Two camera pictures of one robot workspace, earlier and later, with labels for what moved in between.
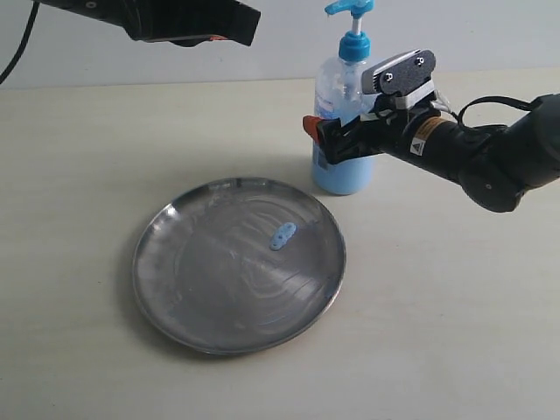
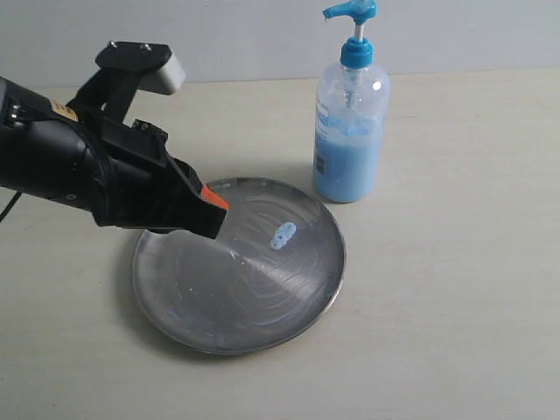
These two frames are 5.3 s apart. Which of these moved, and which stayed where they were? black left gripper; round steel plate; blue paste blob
Moved: black left gripper
Stayed: blue paste blob; round steel plate
